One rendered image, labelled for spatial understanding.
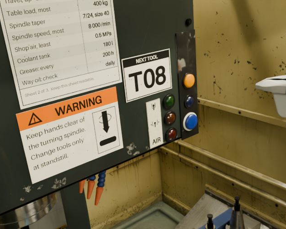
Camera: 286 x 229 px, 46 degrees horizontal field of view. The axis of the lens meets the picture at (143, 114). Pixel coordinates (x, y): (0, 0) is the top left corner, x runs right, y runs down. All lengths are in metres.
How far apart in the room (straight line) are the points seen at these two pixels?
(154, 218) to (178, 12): 1.69
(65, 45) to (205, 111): 1.24
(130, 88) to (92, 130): 0.09
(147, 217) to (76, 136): 1.67
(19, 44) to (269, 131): 1.16
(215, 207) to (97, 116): 1.34
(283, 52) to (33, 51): 1.02
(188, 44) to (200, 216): 1.29
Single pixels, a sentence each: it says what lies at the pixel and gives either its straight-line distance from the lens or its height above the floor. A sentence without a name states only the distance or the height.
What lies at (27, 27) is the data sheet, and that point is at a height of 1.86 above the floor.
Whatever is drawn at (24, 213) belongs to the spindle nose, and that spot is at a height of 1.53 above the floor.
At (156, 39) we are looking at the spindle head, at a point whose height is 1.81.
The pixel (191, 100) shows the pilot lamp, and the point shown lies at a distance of 0.63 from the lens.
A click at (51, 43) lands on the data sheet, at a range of 0.47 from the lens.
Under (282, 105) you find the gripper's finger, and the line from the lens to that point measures 0.58.
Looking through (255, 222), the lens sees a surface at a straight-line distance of 1.10.
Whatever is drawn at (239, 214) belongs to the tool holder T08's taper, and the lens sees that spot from 1.02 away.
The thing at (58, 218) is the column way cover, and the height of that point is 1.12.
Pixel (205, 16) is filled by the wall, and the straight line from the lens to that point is 1.54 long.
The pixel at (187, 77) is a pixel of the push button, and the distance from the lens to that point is 0.61.
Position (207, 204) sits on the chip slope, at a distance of 1.82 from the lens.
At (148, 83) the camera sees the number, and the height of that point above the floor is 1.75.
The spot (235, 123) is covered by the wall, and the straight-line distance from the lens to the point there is 1.55.
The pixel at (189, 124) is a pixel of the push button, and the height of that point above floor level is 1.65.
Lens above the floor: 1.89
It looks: 20 degrees down
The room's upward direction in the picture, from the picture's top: 6 degrees counter-clockwise
